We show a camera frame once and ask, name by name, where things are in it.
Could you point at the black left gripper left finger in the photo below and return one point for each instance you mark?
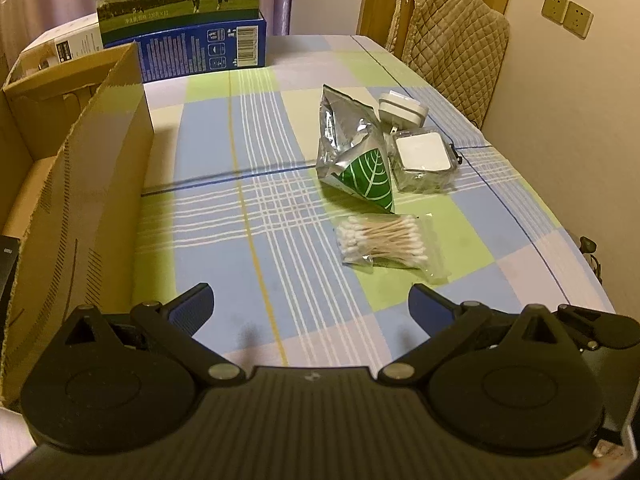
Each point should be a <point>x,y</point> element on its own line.
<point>171,328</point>

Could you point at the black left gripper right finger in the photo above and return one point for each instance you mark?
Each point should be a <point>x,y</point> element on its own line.
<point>450,328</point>

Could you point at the cotton swabs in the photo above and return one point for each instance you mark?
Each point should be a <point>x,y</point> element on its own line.
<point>401,241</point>

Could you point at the silver green tea bag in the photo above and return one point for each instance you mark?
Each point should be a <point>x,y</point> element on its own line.
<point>352,155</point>

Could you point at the black item in box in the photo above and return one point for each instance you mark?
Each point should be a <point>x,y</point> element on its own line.
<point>9,249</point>

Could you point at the checkered tablecloth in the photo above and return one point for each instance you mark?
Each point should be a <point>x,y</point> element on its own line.
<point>230,198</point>

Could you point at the brown cardboard box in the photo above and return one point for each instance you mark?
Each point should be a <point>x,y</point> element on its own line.
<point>75,144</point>

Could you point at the white power adapter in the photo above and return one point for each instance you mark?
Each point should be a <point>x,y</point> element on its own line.
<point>401,112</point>

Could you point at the quilted beige chair cover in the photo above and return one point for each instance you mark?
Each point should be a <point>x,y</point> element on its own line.
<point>459,50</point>

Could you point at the white product box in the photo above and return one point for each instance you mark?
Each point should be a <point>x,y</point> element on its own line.
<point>66,42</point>

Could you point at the blue milk carton box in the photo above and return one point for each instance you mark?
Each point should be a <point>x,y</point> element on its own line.
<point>178,38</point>

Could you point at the beige wall socket pair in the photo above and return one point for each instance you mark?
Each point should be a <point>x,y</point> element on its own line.
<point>573,17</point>

